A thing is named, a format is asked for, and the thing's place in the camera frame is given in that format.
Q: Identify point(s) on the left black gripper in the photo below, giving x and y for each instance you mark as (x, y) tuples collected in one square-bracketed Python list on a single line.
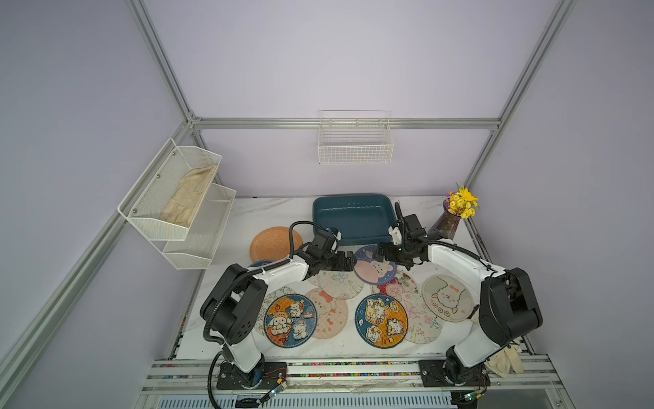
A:
[(348, 263)]

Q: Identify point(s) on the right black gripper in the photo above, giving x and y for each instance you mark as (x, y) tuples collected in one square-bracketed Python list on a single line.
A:
[(385, 253)]

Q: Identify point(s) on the white butterfly round coaster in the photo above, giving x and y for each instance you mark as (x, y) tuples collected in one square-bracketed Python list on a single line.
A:
[(340, 285)]

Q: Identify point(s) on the purple bunny round coaster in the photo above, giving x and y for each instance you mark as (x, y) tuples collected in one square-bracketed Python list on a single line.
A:
[(372, 271)]

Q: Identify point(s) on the teal plastic storage box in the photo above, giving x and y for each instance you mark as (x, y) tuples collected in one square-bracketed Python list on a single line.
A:
[(362, 219)]

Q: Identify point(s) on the blue yellow cartoon coaster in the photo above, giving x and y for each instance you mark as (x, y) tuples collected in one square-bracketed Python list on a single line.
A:
[(381, 321)]

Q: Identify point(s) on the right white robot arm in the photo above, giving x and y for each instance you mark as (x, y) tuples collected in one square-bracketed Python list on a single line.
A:
[(508, 308)]

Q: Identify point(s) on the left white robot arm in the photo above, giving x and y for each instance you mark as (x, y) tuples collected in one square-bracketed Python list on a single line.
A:
[(232, 307)]

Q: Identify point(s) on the red rose round coaster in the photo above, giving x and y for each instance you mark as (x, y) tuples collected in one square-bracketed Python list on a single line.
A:
[(401, 283)]

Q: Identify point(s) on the pink bunny bow coaster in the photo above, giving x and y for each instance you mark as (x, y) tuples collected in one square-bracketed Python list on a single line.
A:
[(332, 314)]

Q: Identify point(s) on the orange woven round coaster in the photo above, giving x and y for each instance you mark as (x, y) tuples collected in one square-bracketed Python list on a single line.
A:
[(271, 244)]

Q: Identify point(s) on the beige puppy round coaster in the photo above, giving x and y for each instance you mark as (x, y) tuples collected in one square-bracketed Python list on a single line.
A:
[(448, 298)]

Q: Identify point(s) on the blue orange cartoon coaster left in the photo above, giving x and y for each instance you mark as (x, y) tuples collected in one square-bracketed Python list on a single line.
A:
[(290, 321)]

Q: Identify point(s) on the blue denim bear coaster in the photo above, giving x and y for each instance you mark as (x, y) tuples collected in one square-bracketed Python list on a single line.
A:
[(260, 264)]

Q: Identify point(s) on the white pink butterfly coaster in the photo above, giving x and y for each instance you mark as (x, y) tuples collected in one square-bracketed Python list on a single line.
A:
[(424, 326)]

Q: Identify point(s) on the yellow flower bunch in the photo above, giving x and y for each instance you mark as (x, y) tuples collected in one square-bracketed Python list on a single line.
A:
[(461, 203)]

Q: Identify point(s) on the green white flower bunny coaster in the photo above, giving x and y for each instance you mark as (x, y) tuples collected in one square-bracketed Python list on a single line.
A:
[(267, 301)]

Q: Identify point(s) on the cream work gloves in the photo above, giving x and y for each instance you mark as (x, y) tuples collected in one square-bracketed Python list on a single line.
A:
[(506, 362)]

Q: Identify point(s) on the beige cloth in shelf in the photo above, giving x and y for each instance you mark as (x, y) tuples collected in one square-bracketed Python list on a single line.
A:
[(184, 204)]

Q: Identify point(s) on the white mesh two-tier shelf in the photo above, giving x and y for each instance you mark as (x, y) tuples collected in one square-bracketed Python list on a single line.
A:
[(184, 248)]

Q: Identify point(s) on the white wire wall basket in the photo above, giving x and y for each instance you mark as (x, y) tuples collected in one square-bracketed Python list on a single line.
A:
[(351, 137)]

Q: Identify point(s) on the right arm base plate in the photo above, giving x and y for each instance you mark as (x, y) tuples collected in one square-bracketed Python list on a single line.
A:
[(450, 372)]

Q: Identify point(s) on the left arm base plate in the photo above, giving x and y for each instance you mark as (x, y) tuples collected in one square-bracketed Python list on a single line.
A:
[(264, 376)]

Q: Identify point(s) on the aluminium mounting rail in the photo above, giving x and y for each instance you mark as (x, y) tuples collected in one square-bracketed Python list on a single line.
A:
[(190, 377)]

